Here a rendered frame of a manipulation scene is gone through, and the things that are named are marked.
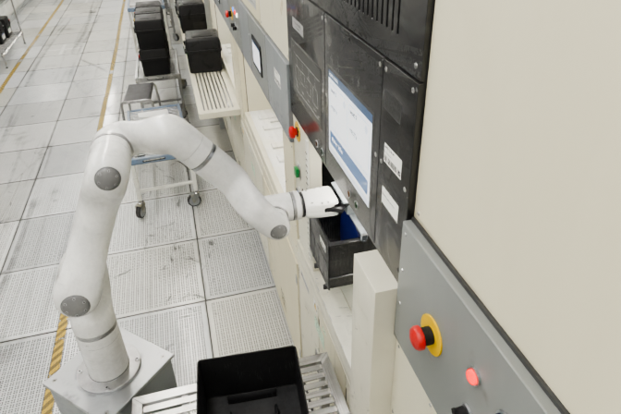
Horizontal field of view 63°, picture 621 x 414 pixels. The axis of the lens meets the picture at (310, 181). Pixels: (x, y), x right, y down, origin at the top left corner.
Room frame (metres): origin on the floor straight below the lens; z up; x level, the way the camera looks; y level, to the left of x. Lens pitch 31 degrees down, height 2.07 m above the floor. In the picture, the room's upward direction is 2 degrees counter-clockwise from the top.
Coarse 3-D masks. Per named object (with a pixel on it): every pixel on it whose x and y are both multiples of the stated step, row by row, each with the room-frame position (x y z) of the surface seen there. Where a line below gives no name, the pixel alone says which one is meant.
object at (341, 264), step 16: (336, 192) 1.26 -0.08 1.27; (320, 224) 1.24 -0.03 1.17; (336, 224) 1.36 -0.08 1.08; (320, 240) 1.23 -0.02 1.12; (336, 240) 1.35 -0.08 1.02; (352, 240) 1.16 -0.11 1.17; (368, 240) 1.17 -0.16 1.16; (320, 256) 1.23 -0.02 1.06; (336, 256) 1.15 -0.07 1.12; (352, 256) 1.16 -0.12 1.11; (336, 272) 1.15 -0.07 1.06; (352, 272) 1.16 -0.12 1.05
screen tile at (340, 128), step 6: (330, 84) 1.14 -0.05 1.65; (330, 90) 1.14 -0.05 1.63; (336, 90) 1.09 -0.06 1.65; (330, 96) 1.14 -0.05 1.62; (336, 96) 1.09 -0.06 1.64; (342, 96) 1.05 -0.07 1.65; (330, 102) 1.14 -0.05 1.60; (336, 102) 1.09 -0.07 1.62; (342, 102) 1.05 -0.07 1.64; (330, 108) 1.14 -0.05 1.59; (336, 108) 1.09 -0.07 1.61; (342, 108) 1.05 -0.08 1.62; (330, 114) 1.14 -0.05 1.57; (342, 114) 1.05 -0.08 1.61; (330, 120) 1.14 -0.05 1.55; (336, 120) 1.09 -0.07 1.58; (342, 120) 1.05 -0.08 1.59; (336, 126) 1.09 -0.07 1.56; (342, 126) 1.05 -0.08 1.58; (336, 132) 1.09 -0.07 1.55; (342, 132) 1.05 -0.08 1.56; (342, 138) 1.05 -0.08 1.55
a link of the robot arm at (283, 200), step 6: (288, 192) 1.24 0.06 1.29; (270, 198) 1.21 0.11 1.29; (276, 198) 1.21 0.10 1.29; (282, 198) 1.21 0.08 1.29; (288, 198) 1.21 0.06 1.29; (276, 204) 1.18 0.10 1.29; (282, 204) 1.19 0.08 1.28; (288, 204) 1.19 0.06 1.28; (288, 210) 1.18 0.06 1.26; (288, 216) 1.18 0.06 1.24
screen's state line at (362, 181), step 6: (330, 132) 1.14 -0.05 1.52; (330, 138) 1.14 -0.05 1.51; (336, 144) 1.09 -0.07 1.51; (336, 150) 1.09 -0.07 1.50; (342, 150) 1.05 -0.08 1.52; (342, 156) 1.05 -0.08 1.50; (348, 156) 1.01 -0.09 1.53; (348, 162) 1.00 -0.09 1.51; (348, 168) 1.00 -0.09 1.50; (354, 168) 0.97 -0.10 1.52; (354, 174) 0.97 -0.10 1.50; (360, 174) 0.93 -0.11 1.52; (360, 180) 0.93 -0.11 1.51; (366, 180) 0.90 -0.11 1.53; (366, 186) 0.90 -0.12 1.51; (366, 192) 0.90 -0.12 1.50
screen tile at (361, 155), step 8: (352, 112) 0.99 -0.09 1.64; (352, 120) 0.99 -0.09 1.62; (360, 120) 0.94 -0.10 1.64; (360, 128) 0.94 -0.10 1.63; (368, 128) 0.90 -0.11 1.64; (360, 136) 0.94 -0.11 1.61; (368, 136) 0.90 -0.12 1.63; (352, 144) 0.98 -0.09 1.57; (368, 144) 0.90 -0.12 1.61; (352, 152) 0.98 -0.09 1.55; (360, 152) 0.93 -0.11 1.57; (368, 152) 0.89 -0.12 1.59; (360, 160) 0.93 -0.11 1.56; (368, 160) 0.89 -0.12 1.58
